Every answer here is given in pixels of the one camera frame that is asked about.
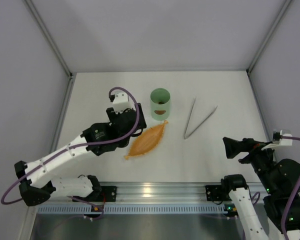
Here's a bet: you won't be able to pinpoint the orange boat-shaped woven tray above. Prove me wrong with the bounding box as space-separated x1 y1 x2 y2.
124 120 169 160

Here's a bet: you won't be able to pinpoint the metal tongs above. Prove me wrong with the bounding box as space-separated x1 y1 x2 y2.
183 97 218 140

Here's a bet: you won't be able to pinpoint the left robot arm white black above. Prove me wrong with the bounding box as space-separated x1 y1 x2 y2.
14 103 147 207

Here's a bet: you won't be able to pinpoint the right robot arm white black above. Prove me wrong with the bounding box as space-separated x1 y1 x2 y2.
221 132 300 240

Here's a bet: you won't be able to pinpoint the green cylindrical lunch container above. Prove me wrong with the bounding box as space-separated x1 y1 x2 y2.
150 88 171 121

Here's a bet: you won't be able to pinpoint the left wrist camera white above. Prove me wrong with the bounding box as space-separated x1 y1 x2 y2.
109 91 131 114

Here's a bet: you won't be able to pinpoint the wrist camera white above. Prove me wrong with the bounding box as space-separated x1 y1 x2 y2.
109 91 131 114
261 129 293 151

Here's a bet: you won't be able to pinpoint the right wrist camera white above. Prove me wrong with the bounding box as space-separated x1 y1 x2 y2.
261 129 293 151

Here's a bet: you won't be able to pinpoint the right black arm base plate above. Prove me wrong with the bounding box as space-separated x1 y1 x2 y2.
205 184 231 202

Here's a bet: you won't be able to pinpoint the left aluminium frame post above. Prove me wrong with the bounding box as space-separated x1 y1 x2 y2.
22 0 74 153

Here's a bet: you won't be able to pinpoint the aluminium frame post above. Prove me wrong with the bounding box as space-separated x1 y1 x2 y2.
246 0 294 77
22 0 74 153

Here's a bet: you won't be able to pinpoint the aluminium mounting rail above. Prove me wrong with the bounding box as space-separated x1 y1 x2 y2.
47 181 300 205

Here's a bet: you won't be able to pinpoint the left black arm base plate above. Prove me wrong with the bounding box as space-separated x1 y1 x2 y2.
86 185 117 203

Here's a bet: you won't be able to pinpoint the slotted grey cable duct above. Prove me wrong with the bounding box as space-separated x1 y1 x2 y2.
36 203 228 215

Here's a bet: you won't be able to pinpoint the right aluminium frame post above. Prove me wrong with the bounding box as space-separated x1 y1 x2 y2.
246 0 294 77

